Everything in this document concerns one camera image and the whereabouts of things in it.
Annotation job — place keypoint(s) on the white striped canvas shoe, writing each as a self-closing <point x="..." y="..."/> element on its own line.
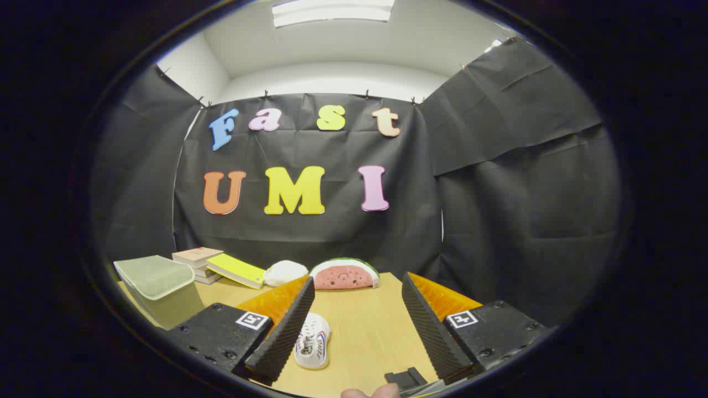
<point x="314" y="345"/>

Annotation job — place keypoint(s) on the yellow book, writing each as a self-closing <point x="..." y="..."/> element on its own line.
<point x="238" y="269"/>

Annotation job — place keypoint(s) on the watermelon slice plush toy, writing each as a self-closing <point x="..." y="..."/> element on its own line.
<point x="343" y="275"/>

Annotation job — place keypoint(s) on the ceiling light panel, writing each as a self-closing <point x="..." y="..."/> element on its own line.
<point x="332" y="11"/>

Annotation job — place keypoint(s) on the pale green fabric storage box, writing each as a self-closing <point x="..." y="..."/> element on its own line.
<point x="157" y="282"/>

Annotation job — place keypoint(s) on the black backdrop cloth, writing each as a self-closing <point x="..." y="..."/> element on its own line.
<point x="498" y="221"/>

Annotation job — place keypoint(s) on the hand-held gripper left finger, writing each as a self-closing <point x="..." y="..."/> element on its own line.
<point x="287" y="331"/>

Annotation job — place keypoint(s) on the thin white book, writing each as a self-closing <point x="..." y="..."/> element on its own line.
<point x="202" y="271"/>

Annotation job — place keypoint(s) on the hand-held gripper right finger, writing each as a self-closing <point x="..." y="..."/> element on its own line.
<point x="431" y="331"/>

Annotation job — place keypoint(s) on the white plush toy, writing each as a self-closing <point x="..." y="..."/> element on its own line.
<point x="285" y="272"/>

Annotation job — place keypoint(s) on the grey edged book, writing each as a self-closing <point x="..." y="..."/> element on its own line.
<point x="207" y="279"/>

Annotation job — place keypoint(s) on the beige paperback book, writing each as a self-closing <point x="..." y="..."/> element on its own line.
<point x="196" y="255"/>

